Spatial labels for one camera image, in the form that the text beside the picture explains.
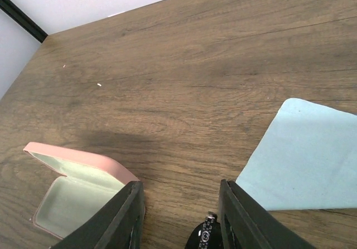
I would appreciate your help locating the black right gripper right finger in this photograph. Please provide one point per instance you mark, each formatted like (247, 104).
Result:
(246, 224)

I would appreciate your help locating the light blue cleaning cloth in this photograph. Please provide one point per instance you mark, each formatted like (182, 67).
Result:
(305, 160)

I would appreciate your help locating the pink glasses case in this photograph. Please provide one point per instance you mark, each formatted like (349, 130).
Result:
(86, 183)

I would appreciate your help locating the black sunglasses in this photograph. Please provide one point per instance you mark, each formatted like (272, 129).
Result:
(206, 235)

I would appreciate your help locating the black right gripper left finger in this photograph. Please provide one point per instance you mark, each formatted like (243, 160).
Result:
(118, 224)

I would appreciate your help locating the black left frame post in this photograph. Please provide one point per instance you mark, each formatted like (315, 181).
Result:
(22, 19)

